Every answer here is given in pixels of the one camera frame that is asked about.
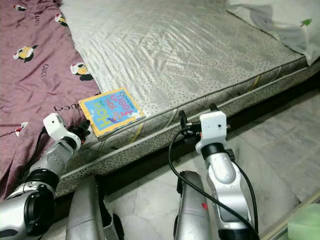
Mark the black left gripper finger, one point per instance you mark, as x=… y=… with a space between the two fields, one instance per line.
x=85 y=126

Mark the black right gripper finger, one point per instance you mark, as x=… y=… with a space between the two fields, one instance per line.
x=214 y=108
x=183 y=120

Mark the colourful children's book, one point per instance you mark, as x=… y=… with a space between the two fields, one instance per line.
x=110 y=111

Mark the white pillow with green print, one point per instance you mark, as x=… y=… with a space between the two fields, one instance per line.
x=280 y=20

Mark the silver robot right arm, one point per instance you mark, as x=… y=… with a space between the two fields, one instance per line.
x=222 y=175

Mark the white quilted mattress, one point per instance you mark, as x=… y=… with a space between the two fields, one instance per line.
x=180 y=50

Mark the maroon printed blanket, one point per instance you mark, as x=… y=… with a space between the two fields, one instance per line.
x=35 y=75

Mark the grey robot right leg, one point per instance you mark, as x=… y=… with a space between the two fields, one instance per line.
x=192 y=210

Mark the metal wardrobe floor track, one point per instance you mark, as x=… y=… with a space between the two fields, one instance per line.
x=295 y=212

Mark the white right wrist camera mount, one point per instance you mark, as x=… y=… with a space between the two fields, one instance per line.
x=214 y=127

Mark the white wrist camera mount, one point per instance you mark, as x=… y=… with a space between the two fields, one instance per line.
x=214 y=127
x=55 y=124

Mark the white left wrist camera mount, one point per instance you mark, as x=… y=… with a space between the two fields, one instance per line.
x=55 y=124

